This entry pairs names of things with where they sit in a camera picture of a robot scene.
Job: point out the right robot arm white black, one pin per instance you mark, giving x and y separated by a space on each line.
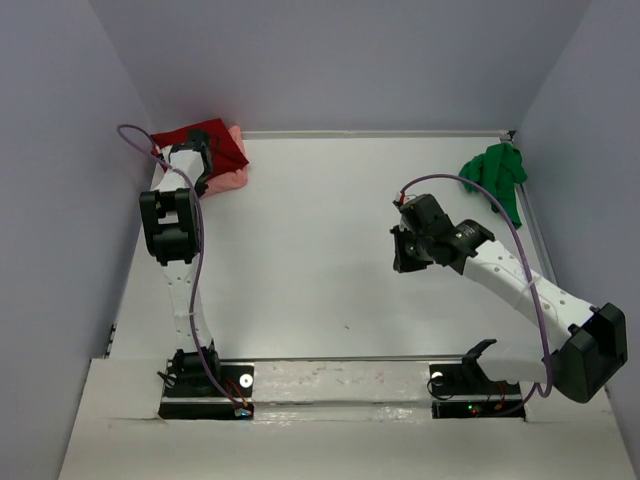
580 346

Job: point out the green t-shirt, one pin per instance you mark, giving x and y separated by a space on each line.
499 170

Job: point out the red t-shirt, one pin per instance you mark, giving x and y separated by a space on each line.
227 155

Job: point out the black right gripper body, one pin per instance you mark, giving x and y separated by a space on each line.
411 253

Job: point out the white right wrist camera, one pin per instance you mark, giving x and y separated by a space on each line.
401 198

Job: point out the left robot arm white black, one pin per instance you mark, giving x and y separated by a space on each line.
173 232

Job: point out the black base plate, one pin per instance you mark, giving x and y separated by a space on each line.
463 392
220 400

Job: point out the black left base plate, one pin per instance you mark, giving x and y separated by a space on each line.
220 400

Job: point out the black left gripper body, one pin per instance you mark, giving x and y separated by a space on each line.
200 186

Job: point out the folded pink t-shirt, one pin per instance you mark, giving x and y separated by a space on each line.
232 180

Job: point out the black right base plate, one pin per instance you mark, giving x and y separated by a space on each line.
463 392

